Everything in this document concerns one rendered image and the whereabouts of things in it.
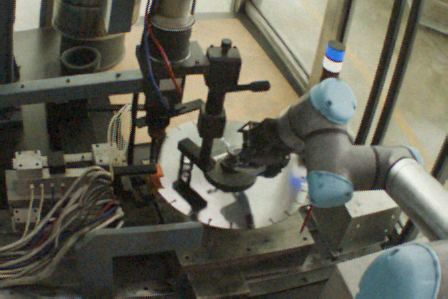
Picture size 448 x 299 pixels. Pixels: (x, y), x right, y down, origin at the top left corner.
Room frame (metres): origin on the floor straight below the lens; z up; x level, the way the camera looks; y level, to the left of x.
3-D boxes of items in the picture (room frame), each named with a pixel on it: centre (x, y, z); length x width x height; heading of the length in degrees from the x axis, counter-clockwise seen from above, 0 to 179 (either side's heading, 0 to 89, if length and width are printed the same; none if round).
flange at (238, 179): (0.98, -0.03, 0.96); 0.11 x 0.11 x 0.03
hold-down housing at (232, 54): (0.92, 0.03, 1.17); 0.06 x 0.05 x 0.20; 107
